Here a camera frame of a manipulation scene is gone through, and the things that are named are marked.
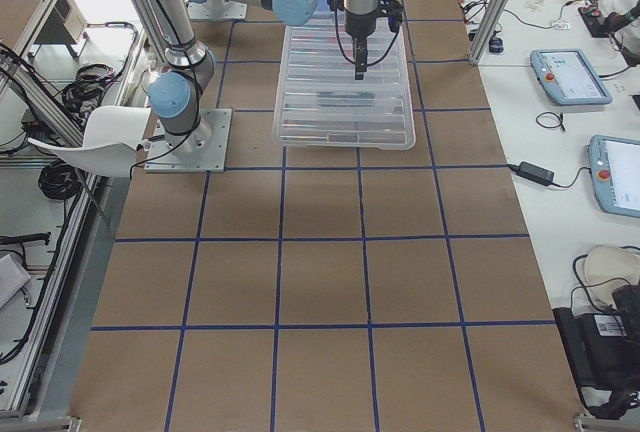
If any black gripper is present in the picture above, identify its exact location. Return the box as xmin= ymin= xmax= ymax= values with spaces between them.
xmin=343 ymin=0 xmax=404 ymax=80

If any blue teach pendant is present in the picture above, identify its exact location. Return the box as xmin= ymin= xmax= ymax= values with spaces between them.
xmin=588 ymin=135 xmax=639 ymax=218
xmin=529 ymin=49 xmax=612 ymax=106

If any black equipment case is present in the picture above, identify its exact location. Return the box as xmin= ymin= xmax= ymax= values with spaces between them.
xmin=553 ymin=307 xmax=639 ymax=420

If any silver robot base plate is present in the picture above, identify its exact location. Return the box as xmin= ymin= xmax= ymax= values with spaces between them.
xmin=143 ymin=108 xmax=232 ymax=173

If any aluminium frame post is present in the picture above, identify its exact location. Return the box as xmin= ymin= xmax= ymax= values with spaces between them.
xmin=468 ymin=0 xmax=508 ymax=65

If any white plastic chair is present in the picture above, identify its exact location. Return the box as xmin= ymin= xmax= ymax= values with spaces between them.
xmin=28 ymin=105 xmax=151 ymax=178

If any clear plastic box lid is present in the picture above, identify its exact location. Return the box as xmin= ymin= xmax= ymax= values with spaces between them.
xmin=273 ymin=0 xmax=416 ymax=150

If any blue teach pendant lower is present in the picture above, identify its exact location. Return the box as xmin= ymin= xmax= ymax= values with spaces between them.
xmin=588 ymin=135 xmax=639 ymax=218

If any blue teach pendant upper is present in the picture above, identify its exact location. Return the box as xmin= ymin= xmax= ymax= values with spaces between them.
xmin=529 ymin=49 xmax=612 ymax=106

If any coiled black cable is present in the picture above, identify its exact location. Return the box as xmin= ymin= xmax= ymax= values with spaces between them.
xmin=536 ymin=110 xmax=566 ymax=132

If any black power adapter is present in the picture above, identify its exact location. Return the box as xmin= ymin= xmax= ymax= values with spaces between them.
xmin=507 ymin=161 xmax=554 ymax=187

